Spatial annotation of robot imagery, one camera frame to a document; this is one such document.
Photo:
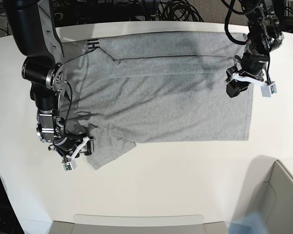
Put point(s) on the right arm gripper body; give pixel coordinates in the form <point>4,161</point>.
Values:
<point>88,149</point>

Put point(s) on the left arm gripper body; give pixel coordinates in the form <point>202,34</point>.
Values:
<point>235,87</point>

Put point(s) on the grey T-shirt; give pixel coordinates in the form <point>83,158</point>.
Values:
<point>155,87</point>

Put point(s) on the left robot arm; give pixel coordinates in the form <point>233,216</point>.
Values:
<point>264,36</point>

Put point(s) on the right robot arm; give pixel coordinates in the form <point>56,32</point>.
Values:
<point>33,29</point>

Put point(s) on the beige chair right side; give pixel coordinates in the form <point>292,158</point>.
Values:
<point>271,206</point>

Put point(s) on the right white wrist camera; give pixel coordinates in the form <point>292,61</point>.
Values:
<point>67,147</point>

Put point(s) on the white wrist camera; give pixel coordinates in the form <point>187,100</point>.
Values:
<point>267,90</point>
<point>67,147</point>

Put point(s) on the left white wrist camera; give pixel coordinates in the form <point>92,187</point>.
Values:
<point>267,90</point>

